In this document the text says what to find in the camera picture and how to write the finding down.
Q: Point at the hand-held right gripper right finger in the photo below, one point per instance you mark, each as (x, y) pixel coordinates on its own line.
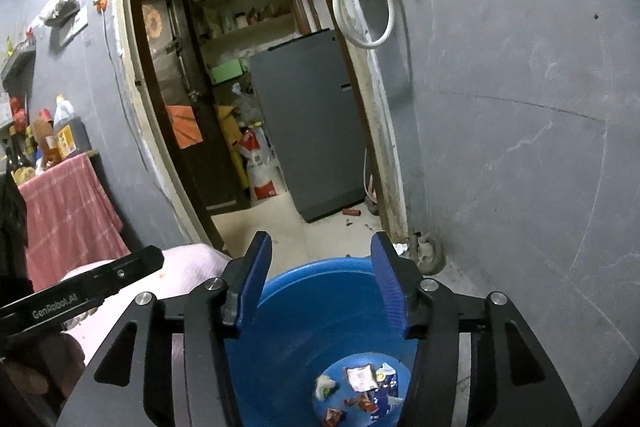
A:
(385, 287)

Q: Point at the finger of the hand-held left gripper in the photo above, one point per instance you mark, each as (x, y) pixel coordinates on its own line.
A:
(130, 267)

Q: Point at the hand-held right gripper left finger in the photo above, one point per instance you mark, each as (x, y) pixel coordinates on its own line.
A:
(255, 277)

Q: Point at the blue plastic bucket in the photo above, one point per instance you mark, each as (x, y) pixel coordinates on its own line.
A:
(300, 347)

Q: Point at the white printed paper scrap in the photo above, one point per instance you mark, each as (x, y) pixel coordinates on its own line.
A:
(360, 377)

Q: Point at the blue white snack wrapper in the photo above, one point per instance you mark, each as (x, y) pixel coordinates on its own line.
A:
(386, 387)

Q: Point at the white green wrapper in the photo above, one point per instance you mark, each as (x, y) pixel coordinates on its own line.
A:
(326, 387)

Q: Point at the person's left hand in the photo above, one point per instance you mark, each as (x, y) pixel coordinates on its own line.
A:
(45, 367)

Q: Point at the grey floor rag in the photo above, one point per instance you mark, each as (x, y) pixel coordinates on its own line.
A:
(430, 254)

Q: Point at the red checked cloth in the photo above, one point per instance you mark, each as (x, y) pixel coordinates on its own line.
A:
(65, 217)

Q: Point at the small red floor item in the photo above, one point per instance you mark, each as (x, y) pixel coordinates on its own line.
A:
(351, 211)

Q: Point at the white red sack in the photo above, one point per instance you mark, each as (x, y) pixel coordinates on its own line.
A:
(260, 172)

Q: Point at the dark wooden door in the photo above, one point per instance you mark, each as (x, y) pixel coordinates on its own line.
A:
(200, 167)

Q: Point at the cooking oil jug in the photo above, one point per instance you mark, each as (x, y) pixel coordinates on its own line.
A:
(70, 137)

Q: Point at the yellow bag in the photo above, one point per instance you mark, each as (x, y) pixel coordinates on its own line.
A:
(232, 132)

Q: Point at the dark sauce bottle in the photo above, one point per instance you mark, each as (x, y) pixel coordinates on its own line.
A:
(14, 162)

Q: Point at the orange sauce bottle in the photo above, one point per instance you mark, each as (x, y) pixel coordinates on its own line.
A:
(47, 142)

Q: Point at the orange cloth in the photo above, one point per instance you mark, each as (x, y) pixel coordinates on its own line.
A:
(185, 127)

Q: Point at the grey refrigerator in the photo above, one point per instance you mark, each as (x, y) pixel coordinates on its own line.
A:
(310, 127)

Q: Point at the red hanging packet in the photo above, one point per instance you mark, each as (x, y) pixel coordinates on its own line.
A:
(19, 114)

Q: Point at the green box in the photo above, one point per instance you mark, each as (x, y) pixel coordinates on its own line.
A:
(225, 72)

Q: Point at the sunflower door decoration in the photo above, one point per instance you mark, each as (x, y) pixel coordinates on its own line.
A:
(153, 21)

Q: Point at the wooden door frame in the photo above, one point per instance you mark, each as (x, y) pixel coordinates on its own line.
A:
(125, 32)

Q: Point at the metal wall rack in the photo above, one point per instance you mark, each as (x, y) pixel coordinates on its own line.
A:
(20, 57)

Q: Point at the wall switch panel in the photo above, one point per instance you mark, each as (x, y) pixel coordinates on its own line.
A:
(72, 29)

